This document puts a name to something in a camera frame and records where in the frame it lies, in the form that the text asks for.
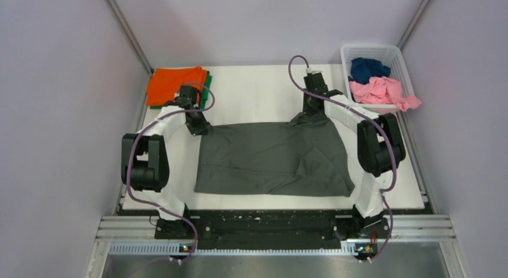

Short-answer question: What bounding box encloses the grey t-shirt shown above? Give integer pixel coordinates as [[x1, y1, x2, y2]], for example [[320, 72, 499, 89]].
[[195, 113, 355, 197]]

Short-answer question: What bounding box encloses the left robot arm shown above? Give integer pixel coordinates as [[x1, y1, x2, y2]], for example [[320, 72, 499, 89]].
[[121, 82, 211, 240]]

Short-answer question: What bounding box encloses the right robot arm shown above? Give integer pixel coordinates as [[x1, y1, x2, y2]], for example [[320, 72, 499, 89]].
[[303, 71, 406, 240]]

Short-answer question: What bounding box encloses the folded green t-shirt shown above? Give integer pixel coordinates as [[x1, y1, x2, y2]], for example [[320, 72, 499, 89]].
[[150, 71, 213, 111]]

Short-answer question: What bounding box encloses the folded orange t-shirt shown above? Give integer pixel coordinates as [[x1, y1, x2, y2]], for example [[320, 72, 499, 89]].
[[146, 67, 208, 109]]

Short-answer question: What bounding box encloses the navy blue t-shirt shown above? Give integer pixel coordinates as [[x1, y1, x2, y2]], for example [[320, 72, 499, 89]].
[[348, 58, 391, 84]]

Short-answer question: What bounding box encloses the pink t-shirt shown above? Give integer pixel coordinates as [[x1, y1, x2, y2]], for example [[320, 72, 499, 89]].
[[349, 77, 422, 111]]

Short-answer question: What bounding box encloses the white plastic basket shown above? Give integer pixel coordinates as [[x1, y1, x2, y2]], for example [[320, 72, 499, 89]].
[[340, 44, 415, 114]]

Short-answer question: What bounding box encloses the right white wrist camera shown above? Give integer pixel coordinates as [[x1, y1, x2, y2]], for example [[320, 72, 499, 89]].
[[306, 67, 322, 76]]

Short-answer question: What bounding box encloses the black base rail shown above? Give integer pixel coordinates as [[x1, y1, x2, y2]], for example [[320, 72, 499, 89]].
[[155, 210, 389, 250]]

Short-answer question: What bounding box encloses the white slotted cable duct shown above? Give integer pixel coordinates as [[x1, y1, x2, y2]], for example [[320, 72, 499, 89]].
[[109, 242, 359, 256]]

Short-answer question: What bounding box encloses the aluminium frame rail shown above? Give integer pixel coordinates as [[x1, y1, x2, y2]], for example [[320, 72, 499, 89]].
[[95, 214, 456, 242]]

